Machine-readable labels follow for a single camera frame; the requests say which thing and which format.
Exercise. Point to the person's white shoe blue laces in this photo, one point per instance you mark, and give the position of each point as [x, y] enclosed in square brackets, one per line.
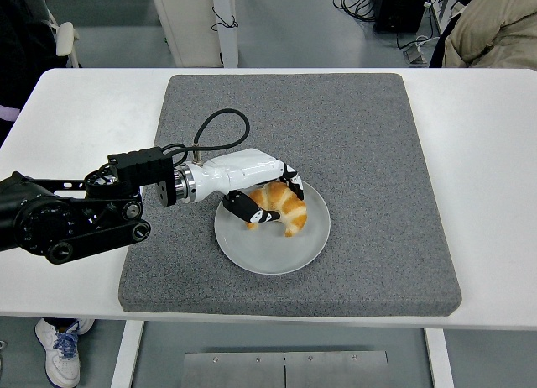
[58, 363]

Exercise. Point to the white furniture post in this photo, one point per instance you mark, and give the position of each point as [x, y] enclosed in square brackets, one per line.
[197, 22]

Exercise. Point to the light grey round plate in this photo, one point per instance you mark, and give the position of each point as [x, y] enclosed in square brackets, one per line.
[268, 253]

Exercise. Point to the grey floor power adapter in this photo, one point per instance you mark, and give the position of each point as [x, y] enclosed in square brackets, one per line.
[415, 54]

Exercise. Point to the white chair armrest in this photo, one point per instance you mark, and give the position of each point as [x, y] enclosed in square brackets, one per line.
[66, 37]

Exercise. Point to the white table leg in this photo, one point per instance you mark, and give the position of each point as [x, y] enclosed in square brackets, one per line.
[440, 363]
[126, 354]

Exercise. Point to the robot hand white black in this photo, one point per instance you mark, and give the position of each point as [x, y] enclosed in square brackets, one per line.
[239, 171]

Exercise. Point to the golden croissant bread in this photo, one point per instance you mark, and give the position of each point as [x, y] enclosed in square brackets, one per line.
[289, 207]

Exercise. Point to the person in beige jacket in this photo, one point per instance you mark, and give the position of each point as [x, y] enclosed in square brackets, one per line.
[491, 31]

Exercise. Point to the person in dark clothing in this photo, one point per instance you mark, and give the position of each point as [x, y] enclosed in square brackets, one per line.
[17, 48]

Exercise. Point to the grey foam mat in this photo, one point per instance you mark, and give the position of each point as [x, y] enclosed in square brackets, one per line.
[356, 153]

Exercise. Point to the black equipment box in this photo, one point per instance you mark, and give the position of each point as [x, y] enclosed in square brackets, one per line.
[398, 10]

